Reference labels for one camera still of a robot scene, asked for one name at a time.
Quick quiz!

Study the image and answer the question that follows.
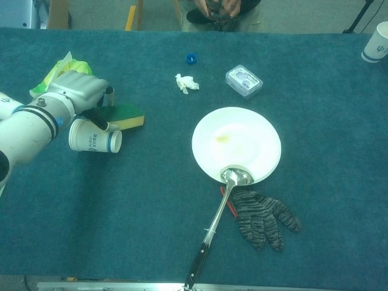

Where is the clear plastic box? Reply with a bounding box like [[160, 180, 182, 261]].
[[225, 64, 264, 100]]

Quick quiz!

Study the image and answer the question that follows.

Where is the white round plate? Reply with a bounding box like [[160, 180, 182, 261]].
[[192, 106, 283, 186]]

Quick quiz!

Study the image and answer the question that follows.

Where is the wooden chair leg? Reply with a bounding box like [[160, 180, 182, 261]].
[[173, 0, 184, 28]]

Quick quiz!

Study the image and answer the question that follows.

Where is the aluminium rail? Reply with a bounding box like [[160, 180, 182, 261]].
[[36, 281, 388, 291]]

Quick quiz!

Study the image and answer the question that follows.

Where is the black phone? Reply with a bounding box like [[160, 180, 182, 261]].
[[207, 1, 231, 19]]

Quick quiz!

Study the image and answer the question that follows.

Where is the white paper cup blue band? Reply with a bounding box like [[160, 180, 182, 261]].
[[361, 21, 388, 64], [68, 118, 123, 154], [0, 92, 25, 121]]

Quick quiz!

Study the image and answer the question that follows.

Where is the green yellow tissue pack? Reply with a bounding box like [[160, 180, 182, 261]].
[[29, 51, 93, 95]]

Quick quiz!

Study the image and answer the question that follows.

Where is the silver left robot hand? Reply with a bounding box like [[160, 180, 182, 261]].
[[45, 71, 119, 132]]

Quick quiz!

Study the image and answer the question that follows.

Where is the brown cardboard box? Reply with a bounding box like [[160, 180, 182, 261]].
[[47, 0, 72, 30]]

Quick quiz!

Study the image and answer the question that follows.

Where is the black tripod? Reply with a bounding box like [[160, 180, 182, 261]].
[[343, 0, 375, 34]]

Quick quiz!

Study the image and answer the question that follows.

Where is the steel ladle black handle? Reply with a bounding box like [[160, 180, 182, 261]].
[[183, 167, 255, 290]]

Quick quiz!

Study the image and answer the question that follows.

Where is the teal carpet table cover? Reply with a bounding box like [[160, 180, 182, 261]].
[[0, 26, 388, 286]]

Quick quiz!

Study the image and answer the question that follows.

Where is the crumpled white tissue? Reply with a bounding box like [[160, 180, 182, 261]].
[[174, 73, 201, 95]]

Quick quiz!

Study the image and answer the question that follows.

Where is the grey blue cabinet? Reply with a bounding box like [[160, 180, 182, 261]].
[[0, 0, 49, 30]]

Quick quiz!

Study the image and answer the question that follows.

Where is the grey knit work glove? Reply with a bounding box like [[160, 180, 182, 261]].
[[220, 186, 302, 252]]

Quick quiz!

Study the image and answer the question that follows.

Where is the green and yellow sponge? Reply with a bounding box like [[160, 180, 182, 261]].
[[90, 102, 146, 132]]

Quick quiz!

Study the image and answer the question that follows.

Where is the person seated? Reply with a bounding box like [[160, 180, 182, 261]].
[[186, 0, 262, 33]]

